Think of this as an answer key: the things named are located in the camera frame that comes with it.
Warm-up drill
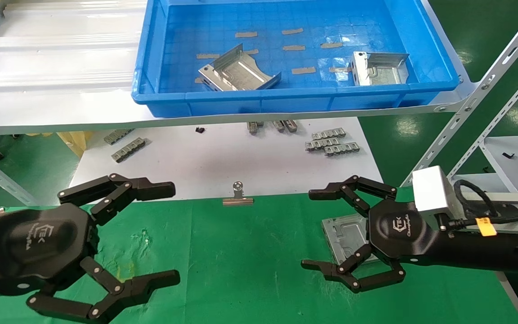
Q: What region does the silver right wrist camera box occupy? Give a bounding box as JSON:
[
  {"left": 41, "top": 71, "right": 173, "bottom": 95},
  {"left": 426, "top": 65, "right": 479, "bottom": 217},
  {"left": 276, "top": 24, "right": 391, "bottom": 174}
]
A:
[{"left": 412, "top": 165, "right": 466, "bottom": 228}]

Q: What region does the grey metal beam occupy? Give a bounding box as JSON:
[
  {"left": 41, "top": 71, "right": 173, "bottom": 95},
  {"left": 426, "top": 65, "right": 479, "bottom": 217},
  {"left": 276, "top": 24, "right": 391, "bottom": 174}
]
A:
[{"left": 0, "top": 167, "right": 39, "bottom": 206}]

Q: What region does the grey metal shelf rack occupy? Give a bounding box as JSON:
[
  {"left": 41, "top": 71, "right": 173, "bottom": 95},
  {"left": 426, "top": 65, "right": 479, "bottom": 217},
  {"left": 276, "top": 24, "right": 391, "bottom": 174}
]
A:
[{"left": 0, "top": 0, "right": 518, "bottom": 187}]

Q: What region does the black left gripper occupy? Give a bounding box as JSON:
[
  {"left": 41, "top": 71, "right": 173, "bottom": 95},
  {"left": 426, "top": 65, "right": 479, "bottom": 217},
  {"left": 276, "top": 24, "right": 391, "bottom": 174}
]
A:
[{"left": 0, "top": 173, "right": 182, "bottom": 324}]

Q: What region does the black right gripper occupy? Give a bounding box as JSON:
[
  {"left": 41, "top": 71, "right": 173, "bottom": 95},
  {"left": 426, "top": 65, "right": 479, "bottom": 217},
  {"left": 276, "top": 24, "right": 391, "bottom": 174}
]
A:
[{"left": 301, "top": 175, "right": 518, "bottom": 294}]

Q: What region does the green table cloth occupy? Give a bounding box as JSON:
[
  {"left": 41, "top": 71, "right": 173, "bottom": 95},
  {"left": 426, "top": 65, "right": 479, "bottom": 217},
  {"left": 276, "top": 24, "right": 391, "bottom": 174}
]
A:
[{"left": 0, "top": 186, "right": 518, "bottom": 324}]

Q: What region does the blue plastic bin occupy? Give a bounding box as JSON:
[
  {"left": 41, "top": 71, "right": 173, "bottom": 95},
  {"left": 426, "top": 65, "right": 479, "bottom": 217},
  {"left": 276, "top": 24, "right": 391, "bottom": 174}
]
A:
[{"left": 132, "top": 0, "right": 461, "bottom": 118}]

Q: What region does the yellow cable tag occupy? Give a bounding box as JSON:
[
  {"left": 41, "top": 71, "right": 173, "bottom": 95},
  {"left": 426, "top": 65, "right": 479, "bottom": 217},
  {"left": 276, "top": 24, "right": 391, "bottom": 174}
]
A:
[{"left": 476, "top": 217, "right": 498, "bottom": 237}]

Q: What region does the bent sheet metal bracket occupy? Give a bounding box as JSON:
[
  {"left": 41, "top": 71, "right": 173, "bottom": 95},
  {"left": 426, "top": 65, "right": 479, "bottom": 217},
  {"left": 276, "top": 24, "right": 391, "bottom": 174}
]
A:
[
  {"left": 321, "top": 214, "right": 392, "bottom": 266},
  {"left": 198, "top": 44, "right": 282, "bottom": 92},
  {"left": 350, "top": 51, "right": 410, "bottom": 87}
]

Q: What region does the silver binder clip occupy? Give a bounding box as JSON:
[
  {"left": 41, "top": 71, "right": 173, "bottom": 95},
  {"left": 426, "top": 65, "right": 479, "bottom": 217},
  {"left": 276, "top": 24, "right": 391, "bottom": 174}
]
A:
[{"left": 222, "top": 181, "right": 255, "bottom": 207}]

